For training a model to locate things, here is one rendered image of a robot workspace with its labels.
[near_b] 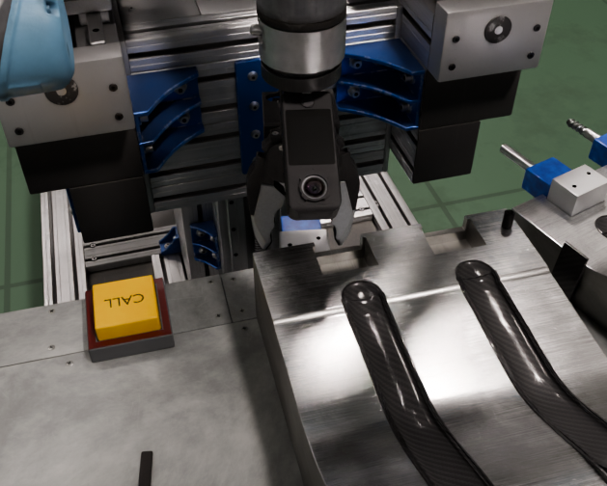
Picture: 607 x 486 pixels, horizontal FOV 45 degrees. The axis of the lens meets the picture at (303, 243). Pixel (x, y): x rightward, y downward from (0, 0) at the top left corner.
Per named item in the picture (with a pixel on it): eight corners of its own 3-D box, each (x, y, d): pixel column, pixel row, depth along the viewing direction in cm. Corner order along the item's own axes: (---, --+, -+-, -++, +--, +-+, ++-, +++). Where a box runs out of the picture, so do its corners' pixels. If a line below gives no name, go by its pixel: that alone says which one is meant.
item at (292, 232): (275, 211, 88) (274, 175, 84) (317, 209, 88) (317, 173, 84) (282, 291, 78) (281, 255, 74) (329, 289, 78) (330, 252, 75)
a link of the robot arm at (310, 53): (352, 31, 59) (250, 35, 59) (349, 82, 62) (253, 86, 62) (341, -9, 65) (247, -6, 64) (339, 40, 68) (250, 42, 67)
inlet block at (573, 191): (483, 173, 89) (491, 135, 85) (514, 159, 91) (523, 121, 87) (565, 234, 80) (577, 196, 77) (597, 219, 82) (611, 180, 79)
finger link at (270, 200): (264, 219, 81) (289, 152, 76) (266, 256, 77) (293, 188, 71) (236, 213, 81) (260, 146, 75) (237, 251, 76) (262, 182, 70)
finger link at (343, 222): (360, 207, 81) (337, 142, 75) (368, 244, 77) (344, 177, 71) (333, 215, 82) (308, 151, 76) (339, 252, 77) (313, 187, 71)
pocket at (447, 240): (413, 251, 75) (417, 223, 72) (461, 242, 76) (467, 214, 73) (429, 282, 72) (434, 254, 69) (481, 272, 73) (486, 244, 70)
